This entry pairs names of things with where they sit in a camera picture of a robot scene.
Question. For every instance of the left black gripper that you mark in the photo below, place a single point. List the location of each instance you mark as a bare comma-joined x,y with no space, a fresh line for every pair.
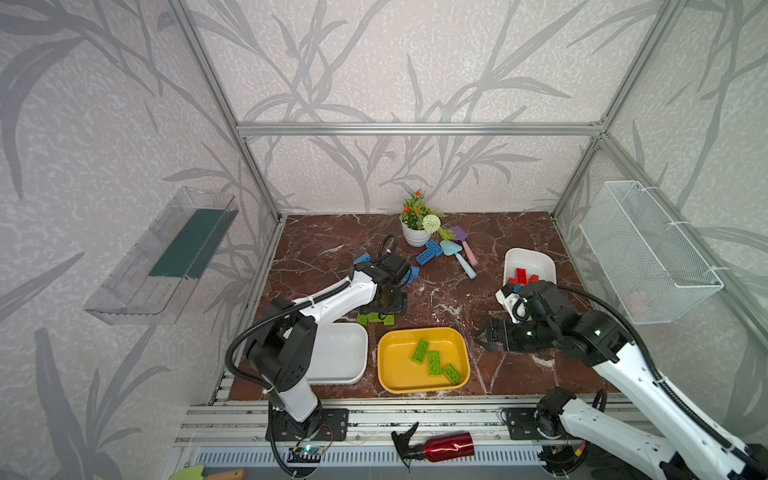
387,294

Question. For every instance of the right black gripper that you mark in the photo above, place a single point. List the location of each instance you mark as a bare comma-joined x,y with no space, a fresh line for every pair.
501,333

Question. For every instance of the green lego pair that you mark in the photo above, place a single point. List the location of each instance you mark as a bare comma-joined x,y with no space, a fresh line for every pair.
436,368

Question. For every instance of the green lego row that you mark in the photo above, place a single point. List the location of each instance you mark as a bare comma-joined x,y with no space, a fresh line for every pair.
375,318

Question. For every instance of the red lego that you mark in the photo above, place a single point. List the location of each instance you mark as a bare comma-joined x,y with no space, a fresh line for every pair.
521,276

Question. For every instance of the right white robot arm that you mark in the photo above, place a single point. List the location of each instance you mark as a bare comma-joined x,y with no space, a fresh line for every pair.
689,445

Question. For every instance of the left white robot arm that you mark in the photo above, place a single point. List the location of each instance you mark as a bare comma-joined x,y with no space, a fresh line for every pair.
275,353

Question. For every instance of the blue lego far left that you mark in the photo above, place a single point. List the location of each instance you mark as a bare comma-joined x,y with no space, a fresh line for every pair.
364,258

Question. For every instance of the blue lego lower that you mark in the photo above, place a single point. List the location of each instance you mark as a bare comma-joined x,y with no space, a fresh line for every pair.
411,275

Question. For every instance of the blue lego pot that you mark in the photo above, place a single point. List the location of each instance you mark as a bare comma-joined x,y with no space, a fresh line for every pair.
425,257
434,248

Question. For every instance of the potted flower plant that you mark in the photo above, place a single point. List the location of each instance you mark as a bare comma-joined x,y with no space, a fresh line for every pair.
420,223

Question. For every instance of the teal toy shovel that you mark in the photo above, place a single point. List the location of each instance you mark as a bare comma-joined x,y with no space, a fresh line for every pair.
452,249

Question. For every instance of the yellow tray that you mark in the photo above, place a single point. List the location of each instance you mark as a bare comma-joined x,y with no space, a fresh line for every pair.
399,375

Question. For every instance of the purple pink toy shovel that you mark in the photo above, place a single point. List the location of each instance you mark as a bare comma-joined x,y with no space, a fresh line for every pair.
461,236

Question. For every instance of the left white tray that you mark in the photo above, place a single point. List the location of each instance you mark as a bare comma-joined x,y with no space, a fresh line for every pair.
339,355

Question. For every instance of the white tray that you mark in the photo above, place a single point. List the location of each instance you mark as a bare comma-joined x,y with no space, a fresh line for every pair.
339,355
534,262

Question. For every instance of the right white tray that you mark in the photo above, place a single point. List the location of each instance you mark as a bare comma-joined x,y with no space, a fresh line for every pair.
534,262

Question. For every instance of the red spray bottle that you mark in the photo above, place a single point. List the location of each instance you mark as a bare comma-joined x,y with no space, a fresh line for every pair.
435,449

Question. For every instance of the green circuit board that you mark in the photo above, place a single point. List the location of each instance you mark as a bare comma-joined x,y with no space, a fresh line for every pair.
307,453

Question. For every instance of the white wire basket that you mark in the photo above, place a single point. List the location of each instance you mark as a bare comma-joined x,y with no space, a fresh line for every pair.
653,267

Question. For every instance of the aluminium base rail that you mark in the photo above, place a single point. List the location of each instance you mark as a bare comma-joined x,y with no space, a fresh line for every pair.
370,421

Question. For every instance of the clear wall shelf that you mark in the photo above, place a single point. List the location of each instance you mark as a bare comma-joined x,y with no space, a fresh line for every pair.
157,277

